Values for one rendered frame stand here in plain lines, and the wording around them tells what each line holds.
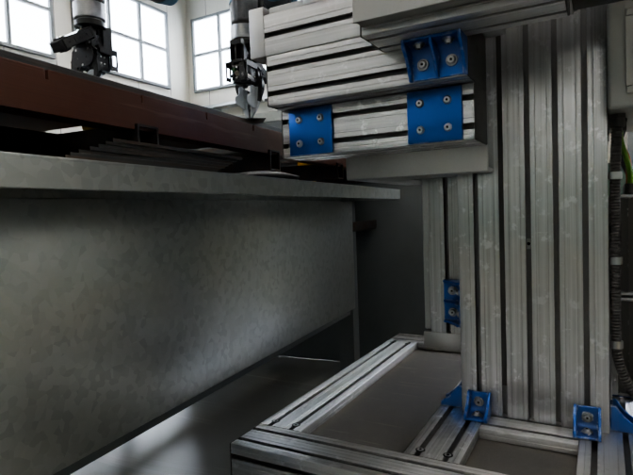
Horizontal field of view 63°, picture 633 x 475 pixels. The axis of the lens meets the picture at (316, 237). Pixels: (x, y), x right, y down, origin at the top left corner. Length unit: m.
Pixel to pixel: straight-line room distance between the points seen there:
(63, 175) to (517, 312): 0.77
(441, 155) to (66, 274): 0.63
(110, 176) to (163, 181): 0.08
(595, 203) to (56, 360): 0.85
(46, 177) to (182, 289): 0.44
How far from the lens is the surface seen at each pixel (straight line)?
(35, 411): 0.75
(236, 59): 1.52
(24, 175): 0.52
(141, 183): 0.61
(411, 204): 1.99
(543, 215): 0.98
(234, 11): 1.58
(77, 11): 1.47
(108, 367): 0.81
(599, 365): 1.02
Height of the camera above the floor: 0.62
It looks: 3 degrees down
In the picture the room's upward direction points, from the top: 2 degrees counter-clockwise
